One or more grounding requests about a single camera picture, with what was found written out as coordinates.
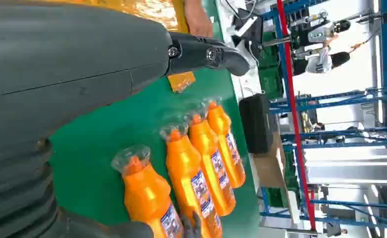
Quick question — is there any white table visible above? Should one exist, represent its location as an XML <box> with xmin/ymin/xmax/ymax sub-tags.
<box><xmin>215</xmin><ymin>0</ymin><xmax>266</xmax><ymax>101</ymax></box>

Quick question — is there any person's hand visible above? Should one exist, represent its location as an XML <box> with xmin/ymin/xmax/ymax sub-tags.
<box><xmin>184</xmin><ymin>0</ymin><xmax>214</xmax><ymax>38</ymax></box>

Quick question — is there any orange drink bottle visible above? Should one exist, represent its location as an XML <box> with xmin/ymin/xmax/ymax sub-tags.
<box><xmin>186</xmin><ymin>110</ymin><xmax>237</xmax><ymax>218</ymax></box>
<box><xmin>160</xmin><ymin>122</ymin><xmax>223</xmax><ymax>238</ymax></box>
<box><xmin>206</xmin><ymin>98</ymin><xmax>247</xmax><ymax>189</ymax></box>
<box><xmin>111</xmin><ymin>144</ymin><xmax>185</xmax><ymax>238</ymax></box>

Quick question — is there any red pole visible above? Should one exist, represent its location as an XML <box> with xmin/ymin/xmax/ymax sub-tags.
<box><xmin>276</xmin><ymin>0</ymin><xmax>317</xmax><ymax>231</ymax></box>

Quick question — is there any cardboard box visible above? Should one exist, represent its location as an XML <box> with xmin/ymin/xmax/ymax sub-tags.
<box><xmin>253</xmin><ymin>131</ymin><xmax>295</xmax><ymax>225</ymax></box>

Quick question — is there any black carrying case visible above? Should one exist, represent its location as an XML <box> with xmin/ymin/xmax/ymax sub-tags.
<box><xmin>238</xmin><ymin>93</ymin><xmax>275</xmax><ymax>155</ymax></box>

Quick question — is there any green table mat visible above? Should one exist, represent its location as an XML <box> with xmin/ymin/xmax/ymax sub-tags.
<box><xmin>48</xmin><ymin>0</ymin><xmax>262</xmax><ymax>238</ymax></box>

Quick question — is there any yellow sheet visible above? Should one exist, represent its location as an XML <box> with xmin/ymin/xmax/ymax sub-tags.
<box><xmin>45</xmin><ymin>0</ymin><xmax>197</xmax><ymax>94</ymax></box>

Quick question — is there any green crate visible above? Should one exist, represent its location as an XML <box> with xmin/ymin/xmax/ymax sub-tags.
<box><xmin>258</xmin><ymin>31</ymin><xmax>285</xmax><ymax>100</ymax></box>
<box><xmin>265</xmin><ymin>150</ymin><xmax>300</xmax><ymax>208</ymax></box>

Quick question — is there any blue metal rack frame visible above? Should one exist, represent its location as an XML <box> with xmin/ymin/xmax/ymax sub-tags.
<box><xmin>260</xmin><ymin>0</ymin><xmax>387</xmax><ymax>232</ymax></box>

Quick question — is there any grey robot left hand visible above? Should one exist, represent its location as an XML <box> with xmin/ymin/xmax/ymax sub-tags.
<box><xmin>0</xmin><ymin>0</ymin><xmax>251</xmax><ymax>238</ymax></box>

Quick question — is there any black tablet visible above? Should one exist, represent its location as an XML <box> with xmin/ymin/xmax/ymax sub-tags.
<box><xmin>232</xmin><ymin>7</ymin><xmax>264</xmax><ymax>43</ymax></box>

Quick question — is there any person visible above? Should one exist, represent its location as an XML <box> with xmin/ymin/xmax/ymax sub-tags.
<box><xmin>292</xmin><ymin>46</ymin><xmax>352</xmax><ymax>77</ymax></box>
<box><xmin>307</xmin><ymin>19</ymin><xmax>352</xmax><ymax>47</ymax></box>

